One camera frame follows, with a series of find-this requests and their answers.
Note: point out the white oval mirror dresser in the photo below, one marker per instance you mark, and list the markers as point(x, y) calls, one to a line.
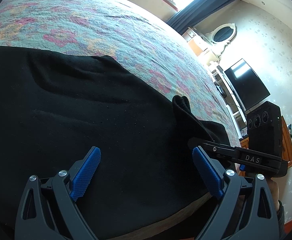
point(210, 46)

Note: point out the black flat television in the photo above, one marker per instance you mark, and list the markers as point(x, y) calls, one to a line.
point(247, 84)

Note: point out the black pants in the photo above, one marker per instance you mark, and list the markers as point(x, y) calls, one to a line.
point(55, 107)

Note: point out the person right hand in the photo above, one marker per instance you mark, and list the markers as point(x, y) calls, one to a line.
point(274, 189)

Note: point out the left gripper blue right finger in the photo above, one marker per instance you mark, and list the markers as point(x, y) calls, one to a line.
point(245, 208)

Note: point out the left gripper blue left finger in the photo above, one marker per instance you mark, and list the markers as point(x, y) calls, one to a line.
point(48, 208)

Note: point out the white tv stand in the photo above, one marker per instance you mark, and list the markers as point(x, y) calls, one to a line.
point(233, 104)

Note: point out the floral bedspread bed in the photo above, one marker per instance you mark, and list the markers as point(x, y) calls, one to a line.
point(141, 42)

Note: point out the right blue curtain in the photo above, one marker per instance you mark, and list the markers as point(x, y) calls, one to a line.
point(194, 13)

